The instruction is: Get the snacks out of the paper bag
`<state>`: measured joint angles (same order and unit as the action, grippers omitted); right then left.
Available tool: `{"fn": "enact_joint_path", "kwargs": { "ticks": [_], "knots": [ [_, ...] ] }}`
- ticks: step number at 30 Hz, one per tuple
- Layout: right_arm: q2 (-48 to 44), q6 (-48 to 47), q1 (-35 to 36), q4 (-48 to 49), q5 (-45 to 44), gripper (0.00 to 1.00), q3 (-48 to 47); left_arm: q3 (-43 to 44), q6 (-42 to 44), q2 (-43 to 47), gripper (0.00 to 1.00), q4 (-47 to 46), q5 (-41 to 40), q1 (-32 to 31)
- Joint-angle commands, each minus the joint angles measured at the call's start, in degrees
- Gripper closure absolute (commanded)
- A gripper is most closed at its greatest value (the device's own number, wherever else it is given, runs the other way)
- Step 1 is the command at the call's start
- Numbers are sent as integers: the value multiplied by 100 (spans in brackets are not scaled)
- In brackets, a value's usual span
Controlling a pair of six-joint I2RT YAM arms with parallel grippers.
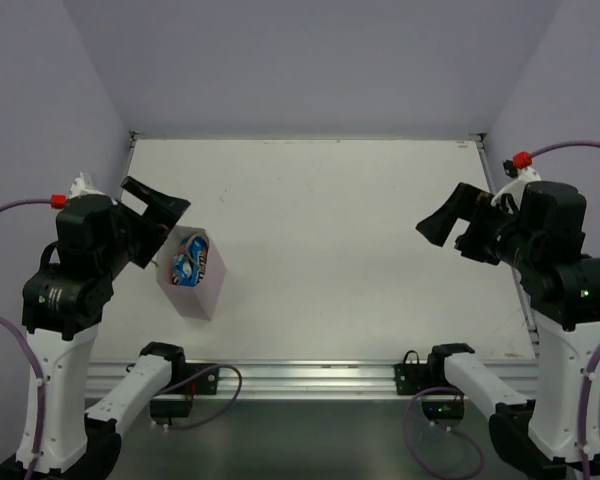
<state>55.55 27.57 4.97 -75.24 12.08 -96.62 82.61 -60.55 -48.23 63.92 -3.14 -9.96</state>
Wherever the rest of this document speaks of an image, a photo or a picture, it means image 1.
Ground blue M&M snack packet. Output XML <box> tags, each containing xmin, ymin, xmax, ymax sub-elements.
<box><xmin>181</xmin><ymin>234</ymin><xmax>209</xmax><ymax>286</ymax></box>

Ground pink paper bag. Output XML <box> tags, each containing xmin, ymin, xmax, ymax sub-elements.
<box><xmin>156</xmin><ymin>226</ymin><xmax>226</xmax><ymax>321</ymax></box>

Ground blue cookie snack packet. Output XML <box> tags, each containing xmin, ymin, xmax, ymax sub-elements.
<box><xmin>171</xmin><ymin>252</ymin><xmax>198</xmax><ymax>287</ymax></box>

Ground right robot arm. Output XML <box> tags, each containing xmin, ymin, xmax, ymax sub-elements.
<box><xmin>417</xmin><ymin>181</ymin><xmax>600</xmax><ymax>479</ymax></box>

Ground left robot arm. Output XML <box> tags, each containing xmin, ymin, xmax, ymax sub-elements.
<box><xmin>0</xmin><ymin>177</ymin><xmax>190</xmax><ymax>479</ymax></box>

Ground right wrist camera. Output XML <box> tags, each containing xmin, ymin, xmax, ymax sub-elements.
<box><xmin>497</xmin><ymin>160</ymin><xmax>541</xmax><ymax>204</ymax></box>

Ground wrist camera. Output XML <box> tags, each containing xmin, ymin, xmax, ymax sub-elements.
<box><xmin>497</xmin><ymin>160</ymin><xmax>541</xmax><ymax>204</ymax></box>
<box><xmin>68</xmin><ymin>172</ymin><xmax>103</xmax><ymax>199</ymax></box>

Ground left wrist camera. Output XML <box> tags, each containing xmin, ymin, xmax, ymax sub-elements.
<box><xmin>68</xmin><ymin>172</ymin><xmax>103</xmax><ymax>199</ymax></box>

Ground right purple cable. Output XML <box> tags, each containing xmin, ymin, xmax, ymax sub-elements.
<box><xmin>529</xmin><ymin>141</ymin><xmax>600</xmax><ymax>480</ymax></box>

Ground purple cable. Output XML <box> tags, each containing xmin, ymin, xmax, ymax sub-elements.
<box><xmin>529</xmin><ymin>141</ymin><xmax>600</xmax><ymax>480</ymax></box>
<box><xmin>0</xmin><ymin>198</ymin><xmax>56</xmax><ymax>480</ymax></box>

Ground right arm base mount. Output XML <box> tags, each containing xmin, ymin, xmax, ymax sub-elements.
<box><xmin>394</xmin><ymin>349</ymin><xmax>465</xmax><ymax>426</ymax></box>

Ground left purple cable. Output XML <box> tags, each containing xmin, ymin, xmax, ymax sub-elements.
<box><xmin>0</xmin><ymin>198</ymin><xmax>56</xmax><ymax>480</ymax></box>

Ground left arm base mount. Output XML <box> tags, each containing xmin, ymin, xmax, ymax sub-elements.
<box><xmin>149</xmin><ymin>363</ymin><xmax>218</xmax><ymax>425</ymax></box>

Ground aluminium table rail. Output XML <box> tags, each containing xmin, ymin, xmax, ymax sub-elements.
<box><xmin>84</xmin><ymin>359</ymin><xmax>539</xmax><ymax>403</ymax></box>

